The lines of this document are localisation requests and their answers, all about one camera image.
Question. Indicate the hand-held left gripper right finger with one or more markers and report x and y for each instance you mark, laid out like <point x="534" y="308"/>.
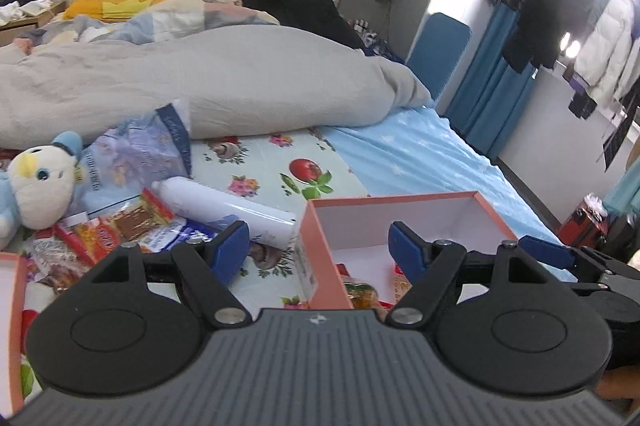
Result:
<point x="405" y="251"/>

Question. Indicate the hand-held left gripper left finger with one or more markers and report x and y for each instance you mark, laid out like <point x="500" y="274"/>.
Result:
<point x="232" y="246"/>

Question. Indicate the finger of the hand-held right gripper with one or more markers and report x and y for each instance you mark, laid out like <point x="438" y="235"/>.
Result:
<point x="550" y="251"/>

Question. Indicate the red white snack packet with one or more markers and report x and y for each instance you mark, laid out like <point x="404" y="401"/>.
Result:
<point x="401" y="291"/>

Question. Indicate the large pink cardboard box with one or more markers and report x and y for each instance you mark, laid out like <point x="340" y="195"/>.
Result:
<point x="450" y="221"/>

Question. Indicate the orange snack packet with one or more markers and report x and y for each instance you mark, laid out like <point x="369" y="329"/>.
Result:
<point x="361" y="295"/>

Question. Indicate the pile of snack packets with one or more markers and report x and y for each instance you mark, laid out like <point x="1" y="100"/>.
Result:
<point x="130" y="221"/>

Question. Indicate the person's right hand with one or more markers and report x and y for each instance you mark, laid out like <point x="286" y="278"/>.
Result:
<point x="622" y="388"/>

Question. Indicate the red suitcase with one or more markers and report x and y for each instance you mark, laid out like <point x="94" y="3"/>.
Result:
<point x="582" y="223"/>

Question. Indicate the white spray bottle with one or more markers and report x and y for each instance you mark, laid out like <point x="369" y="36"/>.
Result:
<point x="215" y="203"/>

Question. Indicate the black suitcase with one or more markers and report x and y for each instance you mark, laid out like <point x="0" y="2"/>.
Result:
<point x="622" y="233"/>

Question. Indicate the teal hanging cloth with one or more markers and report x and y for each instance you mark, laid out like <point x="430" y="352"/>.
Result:
<point x="625" y="191"/>

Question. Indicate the blue star bedsheet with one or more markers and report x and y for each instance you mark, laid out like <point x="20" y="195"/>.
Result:
<point x="425" y="155"/>

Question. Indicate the black striped hanging cloth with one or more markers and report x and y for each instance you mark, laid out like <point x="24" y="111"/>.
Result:
<point x="616" y="140"/>

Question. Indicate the large blue plastic bag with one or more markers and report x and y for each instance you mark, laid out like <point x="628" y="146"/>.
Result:
<point x="135" y="150"/>

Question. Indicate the blue curtain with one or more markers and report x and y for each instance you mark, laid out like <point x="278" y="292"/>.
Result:
<point x="490" y="95"/>

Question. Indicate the grey blanket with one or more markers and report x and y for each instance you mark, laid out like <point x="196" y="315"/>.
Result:
<point x="225" y="75"/>

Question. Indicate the white blue plush duck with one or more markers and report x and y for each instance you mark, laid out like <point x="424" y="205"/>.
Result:
<point x="40" y="191"/>

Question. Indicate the blue padded panel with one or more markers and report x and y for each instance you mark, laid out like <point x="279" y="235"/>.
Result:
<point x="440" y="50"/>

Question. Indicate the white puffer coat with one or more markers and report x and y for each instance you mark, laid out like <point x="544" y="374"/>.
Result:
<point x="605" y="45"/>

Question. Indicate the row of small bottles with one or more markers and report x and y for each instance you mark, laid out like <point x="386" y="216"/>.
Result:
<point x="364" y="30"/>

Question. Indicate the patchwork quilt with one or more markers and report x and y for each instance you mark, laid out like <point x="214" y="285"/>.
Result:
<point x="175" y="18"/>

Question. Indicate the shallow pink box lid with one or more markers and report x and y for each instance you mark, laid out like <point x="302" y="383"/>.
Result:
<point x="10" y="331"/>

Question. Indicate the black garment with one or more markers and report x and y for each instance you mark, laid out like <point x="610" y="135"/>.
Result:
<point x="300" y="5"/>

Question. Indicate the black hanging coat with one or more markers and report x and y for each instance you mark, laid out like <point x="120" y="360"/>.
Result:
<point x="555" y="0"/>

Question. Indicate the yellow pillow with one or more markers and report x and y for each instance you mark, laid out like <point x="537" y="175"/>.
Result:
<point x="100" y="3"/>

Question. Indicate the wooden nightstand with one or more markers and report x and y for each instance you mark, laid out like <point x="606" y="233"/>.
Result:
<point x="20" y="30"/>

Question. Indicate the white paper clutter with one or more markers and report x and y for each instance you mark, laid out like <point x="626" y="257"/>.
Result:
<point x="20" y="11"/>

